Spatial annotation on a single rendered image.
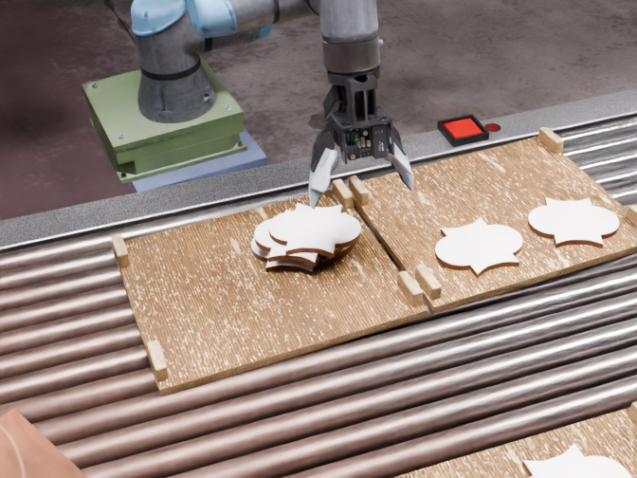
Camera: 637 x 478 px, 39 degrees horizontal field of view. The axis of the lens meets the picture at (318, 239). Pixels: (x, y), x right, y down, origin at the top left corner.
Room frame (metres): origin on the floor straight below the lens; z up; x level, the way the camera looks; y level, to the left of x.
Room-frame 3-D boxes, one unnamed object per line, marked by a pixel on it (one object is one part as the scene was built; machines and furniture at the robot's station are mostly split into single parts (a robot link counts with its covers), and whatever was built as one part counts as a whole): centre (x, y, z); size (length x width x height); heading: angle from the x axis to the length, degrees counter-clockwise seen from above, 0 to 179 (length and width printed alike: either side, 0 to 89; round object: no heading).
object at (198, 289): (1.09, 0.09, 0.93); 0.41 x 0.35 x 0.02; 110
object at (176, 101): (1.60, 0.27, 1.01); 0.15 x 0.15 x 0.10
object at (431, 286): (1.04, -0.16, 0.95); 0.06 x 0.02 x 0.03; 20
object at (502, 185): (1.23, -0.30, 0.93); 0.41 x 0.35 x 0.02; 110
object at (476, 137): (1.52, -0.29, 0.92); 0.08 x 0.08 x 0.02; 17
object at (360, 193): (1.29, -0.07, 0.95); 0.06 x 0.02 x 0.03; 20
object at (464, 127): (1.52, -0.29, 0.92); 0.06 x 0.06 x 0.01; 17
